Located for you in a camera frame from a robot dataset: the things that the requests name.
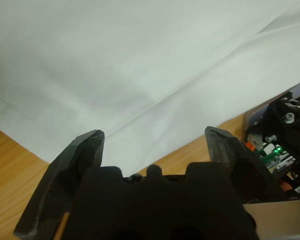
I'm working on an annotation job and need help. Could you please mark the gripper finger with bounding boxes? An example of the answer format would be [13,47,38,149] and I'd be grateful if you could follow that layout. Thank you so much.
[13,129,106,240]
[204,126,285,204]

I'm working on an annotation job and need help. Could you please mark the white Unitree t-shirt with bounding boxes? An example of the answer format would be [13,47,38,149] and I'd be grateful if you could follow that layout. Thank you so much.
[0,0,300,176]

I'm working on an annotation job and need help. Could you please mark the green circuit board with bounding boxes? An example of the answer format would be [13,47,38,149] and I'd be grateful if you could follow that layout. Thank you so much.
[258,143,297,175]

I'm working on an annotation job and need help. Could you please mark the black clamp with pulley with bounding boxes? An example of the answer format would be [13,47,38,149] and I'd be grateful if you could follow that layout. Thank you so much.
[264,91,300,132]

